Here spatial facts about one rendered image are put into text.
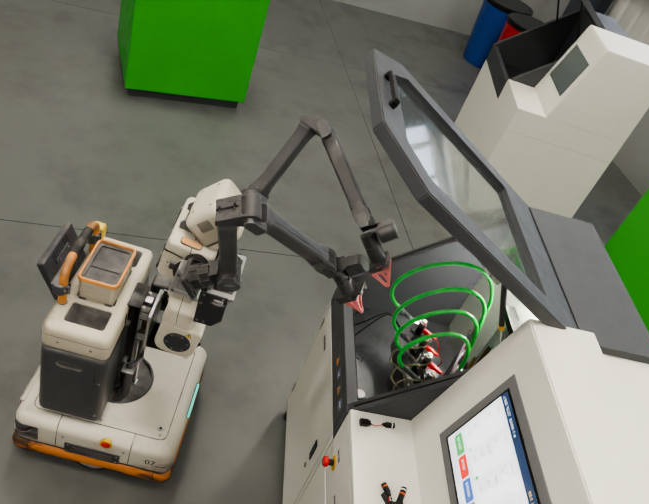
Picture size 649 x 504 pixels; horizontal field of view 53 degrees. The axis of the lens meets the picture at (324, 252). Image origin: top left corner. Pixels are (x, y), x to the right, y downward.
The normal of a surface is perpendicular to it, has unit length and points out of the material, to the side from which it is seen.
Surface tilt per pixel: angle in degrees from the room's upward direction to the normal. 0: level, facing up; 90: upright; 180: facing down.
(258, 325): 0
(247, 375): 0
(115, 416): 0
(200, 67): 90
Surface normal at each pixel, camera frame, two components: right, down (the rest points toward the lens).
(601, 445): 0.30, -0.73
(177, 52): 0.28, 0.69
